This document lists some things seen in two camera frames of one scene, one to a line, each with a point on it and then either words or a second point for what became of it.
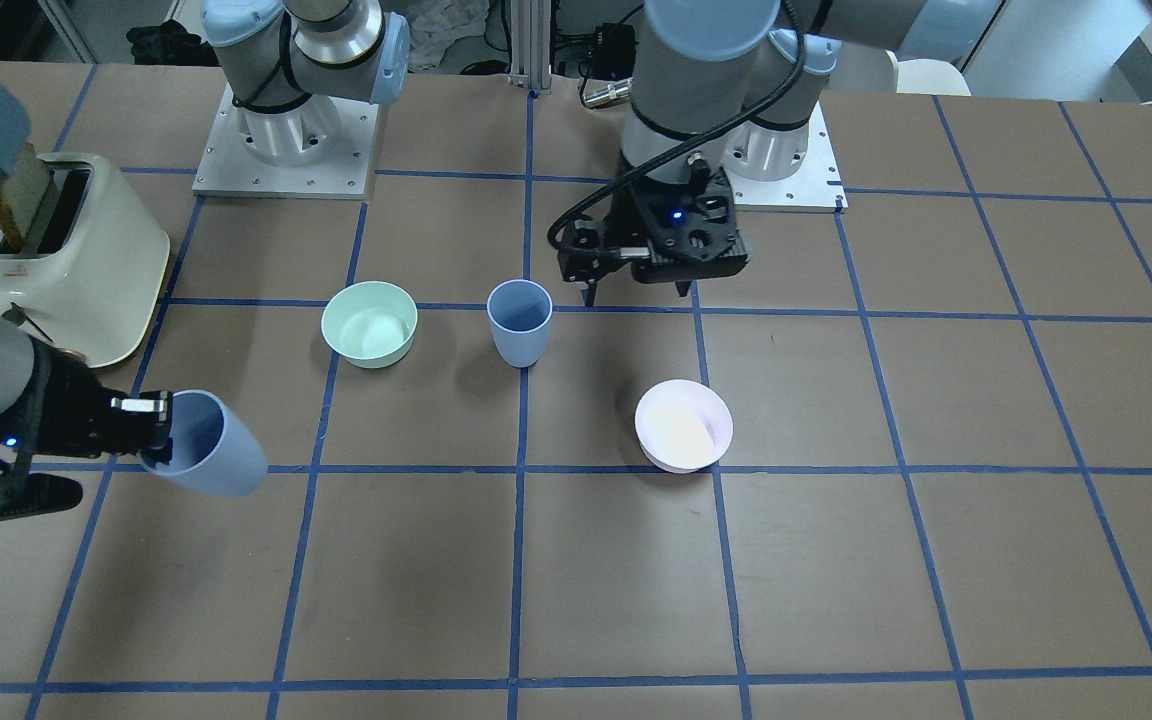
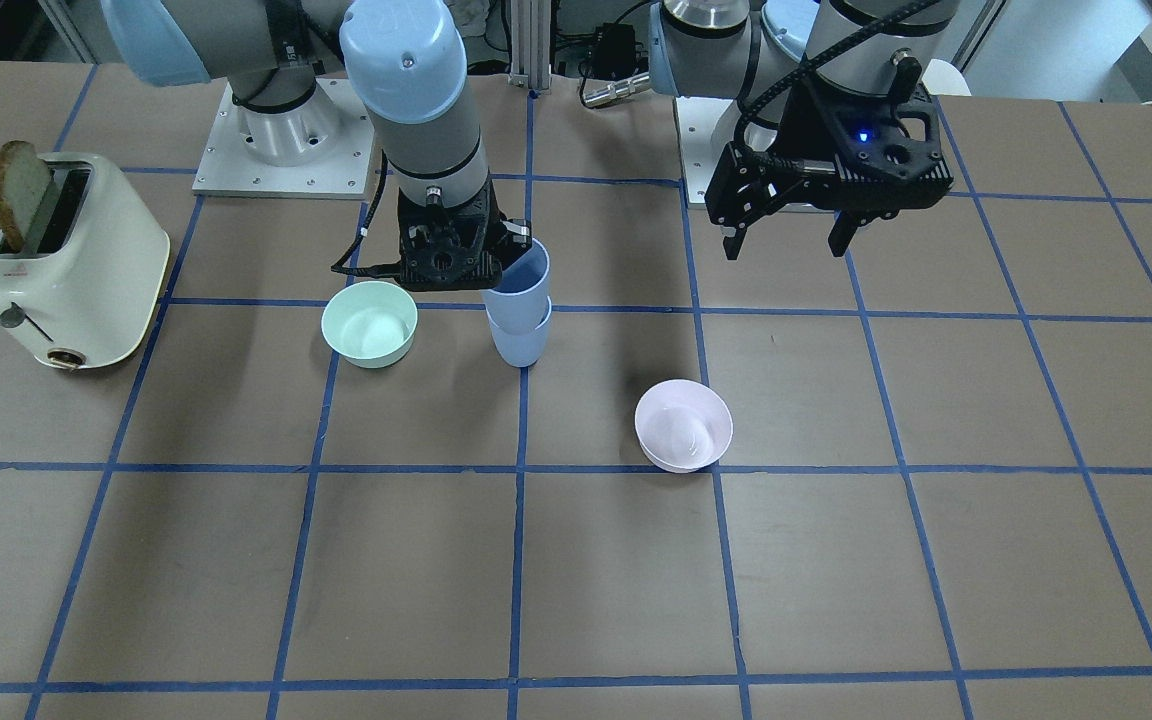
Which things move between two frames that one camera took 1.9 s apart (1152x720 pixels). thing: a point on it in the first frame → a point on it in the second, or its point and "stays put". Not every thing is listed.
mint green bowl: [370, 323] stays put
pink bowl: [683, 425] stays put
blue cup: [519, 313] stays put
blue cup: [212, 450] → [516, 303]
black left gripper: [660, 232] → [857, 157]
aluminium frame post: [531, 44] stays put
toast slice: [20, 196] stays put
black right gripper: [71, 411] → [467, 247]
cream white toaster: [92, 278] stays put
